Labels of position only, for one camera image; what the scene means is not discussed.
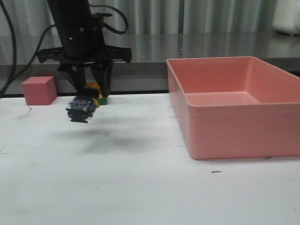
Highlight near pink cube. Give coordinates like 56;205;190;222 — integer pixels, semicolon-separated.
21;76;57;105

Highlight white appliance on counter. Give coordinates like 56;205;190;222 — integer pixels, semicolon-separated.
272;0;300;35

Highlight right green cube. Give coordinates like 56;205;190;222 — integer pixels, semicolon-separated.
98;95;107;106

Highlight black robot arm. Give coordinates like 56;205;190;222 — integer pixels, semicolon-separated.
37;0;132;98

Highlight pink plastic bin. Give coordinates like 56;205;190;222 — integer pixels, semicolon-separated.
166;57;300;159

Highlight grey stone counter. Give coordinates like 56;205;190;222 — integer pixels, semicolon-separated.
0;31;300;97

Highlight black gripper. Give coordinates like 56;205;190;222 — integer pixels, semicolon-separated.
37;13;132;98

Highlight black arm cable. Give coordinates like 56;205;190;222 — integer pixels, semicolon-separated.
0;0;128;96

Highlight yellow push button switch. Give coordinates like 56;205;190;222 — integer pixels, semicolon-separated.
66;82;102;123

